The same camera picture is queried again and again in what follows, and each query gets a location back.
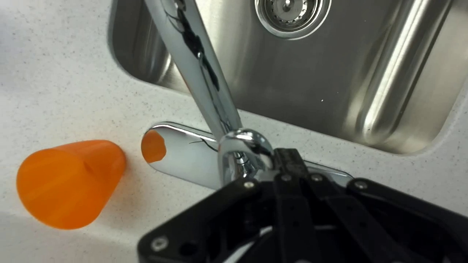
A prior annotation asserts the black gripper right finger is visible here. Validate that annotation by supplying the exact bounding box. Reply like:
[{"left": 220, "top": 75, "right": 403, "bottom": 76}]
[{"left": 304, "top": 166, "right": 468, "bottom": 263}]

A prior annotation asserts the chrome faucet spout and base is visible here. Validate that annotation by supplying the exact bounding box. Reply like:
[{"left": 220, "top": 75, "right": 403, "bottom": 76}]
[{"left": 138, "top": 0, "right": 353, "bottom": 193}]

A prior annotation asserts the chrome tap handle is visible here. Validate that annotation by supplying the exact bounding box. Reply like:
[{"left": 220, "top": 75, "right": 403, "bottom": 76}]
[{"left": 216, "top": 128, "right": 277, "bottom": 187}]

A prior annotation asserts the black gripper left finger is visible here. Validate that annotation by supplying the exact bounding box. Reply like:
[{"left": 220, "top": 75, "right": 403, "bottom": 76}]
[{"left": 135, "top": 148, "right": 305, "bottom": 263}]

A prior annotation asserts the stainless steel sink basin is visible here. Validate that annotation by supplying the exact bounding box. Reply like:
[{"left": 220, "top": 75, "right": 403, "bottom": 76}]
[{"left": 106, "top": 0, "right": 468, "bottom": 157}]

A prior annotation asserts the round metal sink drain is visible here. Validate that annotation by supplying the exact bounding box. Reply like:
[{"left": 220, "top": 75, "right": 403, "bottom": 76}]
[{"left": 251, "top": 0, "right": 333, "bottom": 41}]

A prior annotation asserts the orange plastic cup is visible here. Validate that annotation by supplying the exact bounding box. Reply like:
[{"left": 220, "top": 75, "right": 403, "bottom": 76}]
[{"left": 14, "top": 139, "right": 128, "bottom": 231}]

